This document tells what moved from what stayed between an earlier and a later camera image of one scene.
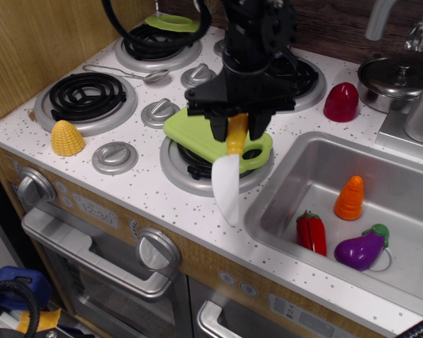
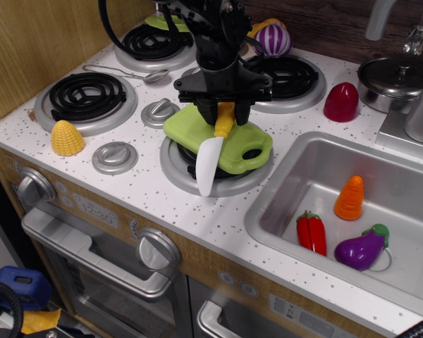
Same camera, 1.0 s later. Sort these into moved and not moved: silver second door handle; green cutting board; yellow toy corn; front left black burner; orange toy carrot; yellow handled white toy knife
Moved: yellow handled white toy knife
Not moved: front left black burner; silver second door handle; yellow toy corn; green cutting board; orange toy carrot
